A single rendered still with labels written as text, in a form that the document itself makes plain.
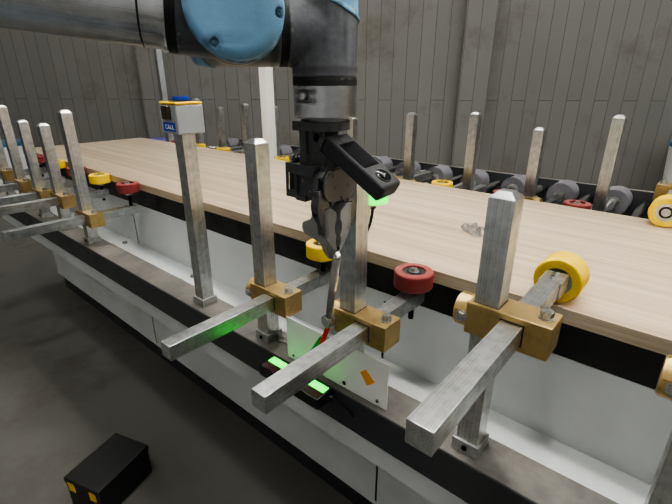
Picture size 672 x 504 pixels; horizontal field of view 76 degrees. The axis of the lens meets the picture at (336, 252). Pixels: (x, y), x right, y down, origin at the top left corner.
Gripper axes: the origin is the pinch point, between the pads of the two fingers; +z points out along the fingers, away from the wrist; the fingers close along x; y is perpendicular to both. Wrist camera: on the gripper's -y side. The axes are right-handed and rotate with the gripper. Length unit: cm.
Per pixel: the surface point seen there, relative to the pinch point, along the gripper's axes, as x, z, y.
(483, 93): -411, -11, 148
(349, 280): -6.0, 7.8, 1.9
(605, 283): -42, 11, -32
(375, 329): -5.1, 14.9, -4.7
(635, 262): -58, 11, -35
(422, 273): -22.7, 10.7, -3.6
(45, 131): -8, -6, 151
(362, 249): -7.9, 2.1, 0.6
